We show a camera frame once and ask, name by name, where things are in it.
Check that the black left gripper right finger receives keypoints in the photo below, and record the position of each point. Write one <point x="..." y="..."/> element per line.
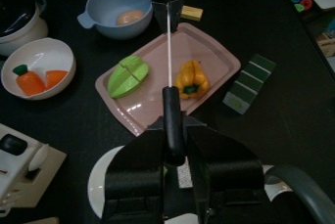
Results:
<point x="227" y="169"/>

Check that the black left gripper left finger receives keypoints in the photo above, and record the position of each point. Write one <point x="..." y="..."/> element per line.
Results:
<point x="136" y="169"/>

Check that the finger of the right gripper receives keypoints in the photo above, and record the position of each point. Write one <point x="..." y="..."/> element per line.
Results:
<point x="176" y="12"/>
<point x="160" y="14"/>

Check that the green toy squash tip piece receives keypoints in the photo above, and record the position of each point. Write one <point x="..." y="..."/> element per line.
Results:
<point x="136" y="66"/>

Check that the green toy squash base piece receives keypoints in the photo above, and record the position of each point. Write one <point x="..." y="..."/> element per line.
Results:
<point x="123" y="84"/>

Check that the small yellow wooden block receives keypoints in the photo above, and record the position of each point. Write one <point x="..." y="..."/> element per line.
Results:
<point x="192" y="13"/>

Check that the beige toy egg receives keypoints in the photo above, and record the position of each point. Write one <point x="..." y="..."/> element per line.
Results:
<point x="129" y="17"/>

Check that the white round plate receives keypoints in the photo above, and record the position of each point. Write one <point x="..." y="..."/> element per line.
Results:
<point x="98" y="182"/>

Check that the light blue bowl with spout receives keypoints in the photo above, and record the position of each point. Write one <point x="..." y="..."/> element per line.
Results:
<point x="109" y="9"/>

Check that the yellow toy bell pepper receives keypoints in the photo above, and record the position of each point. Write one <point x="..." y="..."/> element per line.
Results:
<point x="192" y="78"/>

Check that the pink plastic tray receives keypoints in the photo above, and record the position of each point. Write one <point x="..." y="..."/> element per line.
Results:
<point x="153" y="104"/>

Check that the white toy kitchen appliance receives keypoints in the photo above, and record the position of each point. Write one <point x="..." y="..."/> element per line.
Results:
<point x="26" y="175"/>

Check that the green paint swatch card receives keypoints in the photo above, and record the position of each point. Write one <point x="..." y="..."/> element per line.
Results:
<point x="249" y="84"/>

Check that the tan wooden piece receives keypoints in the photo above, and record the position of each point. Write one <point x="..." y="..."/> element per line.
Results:
<point x="42" y="220"/>

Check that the white oval bowl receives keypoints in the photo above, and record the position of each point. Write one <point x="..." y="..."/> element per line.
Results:
<point x="44" y="55"/>

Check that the orange carrot tip piece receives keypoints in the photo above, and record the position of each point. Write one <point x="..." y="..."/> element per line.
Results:
<point x="56" y="78"/>

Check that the white pot with dark inside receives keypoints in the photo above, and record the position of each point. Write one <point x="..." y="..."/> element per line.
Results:
<point x="22" y="29"/>

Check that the cardboard box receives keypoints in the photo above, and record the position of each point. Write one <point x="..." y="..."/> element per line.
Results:
<point x="328" y="43"/>

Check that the orange carrot piece green top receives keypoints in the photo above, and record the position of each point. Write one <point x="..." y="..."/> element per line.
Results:
<point x="30" y="82"/>

